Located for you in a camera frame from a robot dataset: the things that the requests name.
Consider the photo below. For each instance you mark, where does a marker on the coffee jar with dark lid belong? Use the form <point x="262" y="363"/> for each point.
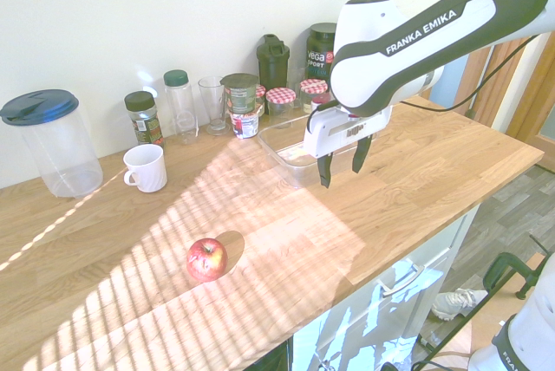
<point x="145" y="124"/>

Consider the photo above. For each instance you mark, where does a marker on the black Vega Sport protein tub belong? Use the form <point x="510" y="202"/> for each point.
<point x="320" y="56"/>

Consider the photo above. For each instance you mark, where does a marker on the tall clear drinking glass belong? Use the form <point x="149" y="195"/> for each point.
<point x="213" y="98"/>

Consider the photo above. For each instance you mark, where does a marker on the black clamp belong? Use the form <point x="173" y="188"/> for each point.
<point x="498" y="269"/>

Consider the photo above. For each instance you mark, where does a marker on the clear bottle with green lid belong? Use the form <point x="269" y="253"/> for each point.
<point x="180" y="106"/>

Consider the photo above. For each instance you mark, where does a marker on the glass jar red checkered lid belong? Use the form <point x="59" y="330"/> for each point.
<point x="261" y="94"/>
<point x="280" y="97"/>
<point x="314" y="86"/>

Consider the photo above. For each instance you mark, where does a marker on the red apple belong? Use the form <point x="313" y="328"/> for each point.
<point x="207" y="260"/>

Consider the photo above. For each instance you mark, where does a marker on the white sneaker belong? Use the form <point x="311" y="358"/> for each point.
<point x="457" y="301"/>

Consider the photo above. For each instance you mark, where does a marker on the red and white yogurt cup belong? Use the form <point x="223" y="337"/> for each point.
<point x="245" y="125"/>

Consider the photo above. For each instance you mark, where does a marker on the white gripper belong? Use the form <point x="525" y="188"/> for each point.
<point x="342" y="132"/>

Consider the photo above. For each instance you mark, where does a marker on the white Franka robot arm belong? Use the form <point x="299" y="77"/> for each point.
<point x="416" y="41"/>

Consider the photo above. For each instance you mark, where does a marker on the white ceramic mug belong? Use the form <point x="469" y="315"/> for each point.
<point x="149" y="171"/>

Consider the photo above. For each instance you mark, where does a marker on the clear plastic rectangular container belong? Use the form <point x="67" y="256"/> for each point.
<point x="286" y="154"/>

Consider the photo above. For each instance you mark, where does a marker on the black shaker bottle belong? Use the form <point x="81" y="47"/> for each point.
<point x="272" y="63"/>

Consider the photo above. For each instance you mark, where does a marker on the clear pitcher with blue lid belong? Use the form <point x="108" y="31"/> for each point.
<point x="65" y="158"/>

